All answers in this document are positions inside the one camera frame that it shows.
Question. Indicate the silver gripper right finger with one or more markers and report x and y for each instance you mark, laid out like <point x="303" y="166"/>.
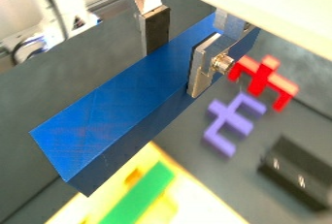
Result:
<point x="211" y="56"/>

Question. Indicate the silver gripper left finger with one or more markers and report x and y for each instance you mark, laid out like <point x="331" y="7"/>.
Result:
<point x="153" y="18"/>

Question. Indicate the long blue block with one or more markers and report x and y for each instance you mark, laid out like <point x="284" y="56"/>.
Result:
<point x="93" y="137"/>

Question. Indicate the yellow puzzle board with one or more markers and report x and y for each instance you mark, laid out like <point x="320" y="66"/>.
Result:
<point x="185" y="203"/>

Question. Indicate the red puzzle block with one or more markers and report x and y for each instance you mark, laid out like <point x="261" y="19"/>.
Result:
<point x="263" y="73"/>

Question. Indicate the purple puzzle block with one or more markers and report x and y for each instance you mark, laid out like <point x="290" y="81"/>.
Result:
<point x="227" y="117"/>

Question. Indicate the black block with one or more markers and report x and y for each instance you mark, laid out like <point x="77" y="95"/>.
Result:
<point x="300" y="173"/>

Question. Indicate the long green block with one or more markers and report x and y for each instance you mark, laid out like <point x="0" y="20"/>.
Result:
<point x="136" y="202"/>

